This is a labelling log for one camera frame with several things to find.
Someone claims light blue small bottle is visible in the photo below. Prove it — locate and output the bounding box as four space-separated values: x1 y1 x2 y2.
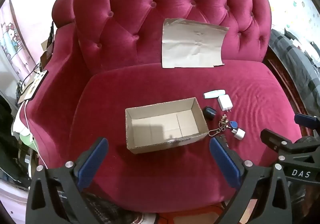
203 89 226 99

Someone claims white charging cable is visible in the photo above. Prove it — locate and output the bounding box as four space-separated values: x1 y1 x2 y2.
24 99 48 167

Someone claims red tufted velvet sofa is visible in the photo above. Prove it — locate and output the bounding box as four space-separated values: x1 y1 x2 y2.
25 0 304 214

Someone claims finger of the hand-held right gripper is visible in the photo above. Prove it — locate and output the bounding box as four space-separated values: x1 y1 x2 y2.
260 128 295 162
294 113 320 129

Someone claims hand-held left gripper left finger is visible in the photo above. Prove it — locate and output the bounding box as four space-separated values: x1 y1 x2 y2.
26 137 109 224

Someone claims flat brown cardboard sheet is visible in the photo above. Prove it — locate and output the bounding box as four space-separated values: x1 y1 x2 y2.
162 17 230 69

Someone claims cartoon cat printed curtain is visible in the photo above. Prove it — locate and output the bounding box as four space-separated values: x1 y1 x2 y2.
0 0 25 84

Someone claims brown cardboard carton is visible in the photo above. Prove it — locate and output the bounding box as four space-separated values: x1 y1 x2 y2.
40 36 54 69

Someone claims brown cardboard box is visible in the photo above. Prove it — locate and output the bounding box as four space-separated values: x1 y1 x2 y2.
125 97 209 154

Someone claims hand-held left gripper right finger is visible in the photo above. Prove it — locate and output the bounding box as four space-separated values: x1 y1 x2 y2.
209 136 294 224

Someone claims small white cube charger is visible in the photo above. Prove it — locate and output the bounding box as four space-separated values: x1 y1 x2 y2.
231 128 246 140

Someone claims black cable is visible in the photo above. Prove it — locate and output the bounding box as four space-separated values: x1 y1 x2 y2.
19 62 42 92

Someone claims smartphone with light case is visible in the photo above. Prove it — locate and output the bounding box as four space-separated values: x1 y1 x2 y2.
24 70 48 100

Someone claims grey plaid blanket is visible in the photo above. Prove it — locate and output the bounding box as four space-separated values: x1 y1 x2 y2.
269 28 320 114

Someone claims key bunch with blue fob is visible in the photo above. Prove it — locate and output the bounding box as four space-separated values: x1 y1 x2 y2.
208 114 239 137

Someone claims large white wall charger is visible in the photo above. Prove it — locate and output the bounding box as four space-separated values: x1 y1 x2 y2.
217 94 233 114

